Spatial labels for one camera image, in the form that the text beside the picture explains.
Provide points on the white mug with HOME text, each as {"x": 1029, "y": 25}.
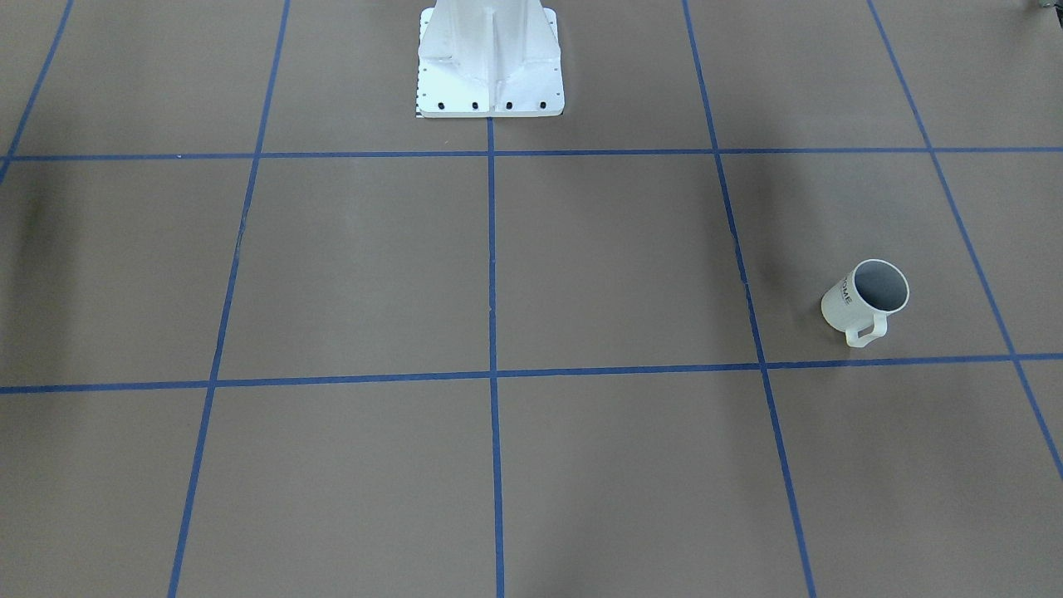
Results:
{"x": 860, "y": 304}

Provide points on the brown paper table cover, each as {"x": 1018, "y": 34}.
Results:
{"x": 267, "y": 333}

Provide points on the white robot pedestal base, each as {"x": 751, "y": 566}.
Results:
{"x": 489, "y": 59}

